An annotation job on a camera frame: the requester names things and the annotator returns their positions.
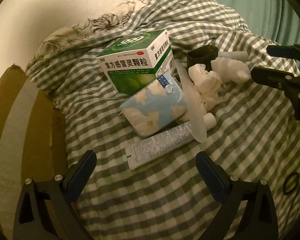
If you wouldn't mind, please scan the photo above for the white tissue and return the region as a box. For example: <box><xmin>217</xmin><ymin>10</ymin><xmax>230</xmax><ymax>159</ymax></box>
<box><xmin>189</xmin><ymin>57</ymin><xmax>251</xmax><ymax>111</ymax></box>

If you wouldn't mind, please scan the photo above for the black small pouch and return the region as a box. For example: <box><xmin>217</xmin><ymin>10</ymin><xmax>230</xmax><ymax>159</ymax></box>
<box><xmin>187</xmin><ymin>45</ymin><xmax>219</xmax><ymax>69</ymax></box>

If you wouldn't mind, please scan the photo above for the white ointment tube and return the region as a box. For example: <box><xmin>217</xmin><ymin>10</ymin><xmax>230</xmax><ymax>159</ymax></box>
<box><xmin>124</xmin><ymin>112</ymin><xmax>217</xmax><ymax>171</ymax></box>

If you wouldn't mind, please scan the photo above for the blue floral tissue pack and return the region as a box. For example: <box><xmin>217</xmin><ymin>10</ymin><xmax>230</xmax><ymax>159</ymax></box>
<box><xmin>120</xmin><ymin>73</ymin><xmax>187</xmax><ymax>138</ymax></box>

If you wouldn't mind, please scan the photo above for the green 999 medicine box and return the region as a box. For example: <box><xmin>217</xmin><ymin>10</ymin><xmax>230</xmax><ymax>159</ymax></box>
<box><xmin>96</xmin><ymin>29</ymin><xmax>175</xmax><ymax>95</ymax></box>

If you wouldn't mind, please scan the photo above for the green curtain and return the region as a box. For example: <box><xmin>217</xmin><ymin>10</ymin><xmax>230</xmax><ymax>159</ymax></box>
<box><xmin>216</xmin><ymin>0</ymin><xmax>300</xmax><ymax>46</ymax></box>

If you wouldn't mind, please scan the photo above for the grey checkered bed sheet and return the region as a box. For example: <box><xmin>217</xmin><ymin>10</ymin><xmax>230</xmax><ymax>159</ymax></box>
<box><xmin>26</xmin><ymin>0</ymin><xmax>300</xmax><ymax>239</ymax></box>

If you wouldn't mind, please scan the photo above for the cardboard box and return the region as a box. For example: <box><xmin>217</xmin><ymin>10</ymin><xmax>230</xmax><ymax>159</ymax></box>
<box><xmin>0</xmin><ymin>65</ymin><xmax>68</xmax><ymax>239</ymax></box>

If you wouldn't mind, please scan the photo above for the translucent plastic strip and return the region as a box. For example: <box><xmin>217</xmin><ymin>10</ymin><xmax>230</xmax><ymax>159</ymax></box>
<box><xmin>175</xmin><ymin>60</ymin><xmax>207</xmax><ymax>143</ymax></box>

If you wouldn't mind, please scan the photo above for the floral patterned pillow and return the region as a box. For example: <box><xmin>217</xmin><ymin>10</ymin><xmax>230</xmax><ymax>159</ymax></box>
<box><xmin>26</xmin><ymin>0</ymin><xmax>152</xmax><ymax>69</ymax></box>

